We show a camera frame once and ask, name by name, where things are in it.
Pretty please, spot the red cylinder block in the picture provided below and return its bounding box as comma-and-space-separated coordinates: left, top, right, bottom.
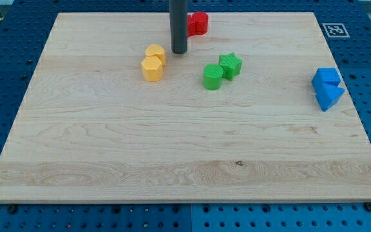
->
191, 12, 209, 35

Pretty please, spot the white fiducial marker tag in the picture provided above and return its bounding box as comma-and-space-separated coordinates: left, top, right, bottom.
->
323, 23, 350, 38

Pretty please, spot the blue cube block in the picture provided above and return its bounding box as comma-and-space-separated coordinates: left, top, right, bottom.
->
312, 68, 341, 93

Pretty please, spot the green cylinder block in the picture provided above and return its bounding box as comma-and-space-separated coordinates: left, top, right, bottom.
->
203, 64, 224, 90

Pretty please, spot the blue triangle block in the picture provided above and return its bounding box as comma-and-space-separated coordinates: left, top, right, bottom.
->
314, 83, 345, 111

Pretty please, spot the green star block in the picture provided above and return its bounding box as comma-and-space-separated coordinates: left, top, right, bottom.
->
218, 52, 242, 81

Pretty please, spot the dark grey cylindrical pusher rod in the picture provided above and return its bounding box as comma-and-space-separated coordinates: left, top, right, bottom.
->
169, 0, 187, 54

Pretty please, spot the yellow hexagon block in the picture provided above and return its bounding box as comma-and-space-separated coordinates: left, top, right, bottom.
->
141, 56, 164, 82

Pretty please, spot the red block behind rod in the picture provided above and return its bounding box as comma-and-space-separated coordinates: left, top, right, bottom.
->
187, 14, 196, 37

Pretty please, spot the yellow heart block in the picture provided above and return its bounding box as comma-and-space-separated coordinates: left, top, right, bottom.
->
144, 44, 166, 66

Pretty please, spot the light wooden board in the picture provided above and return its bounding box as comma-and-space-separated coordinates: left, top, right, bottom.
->
0, 12, 371, 204

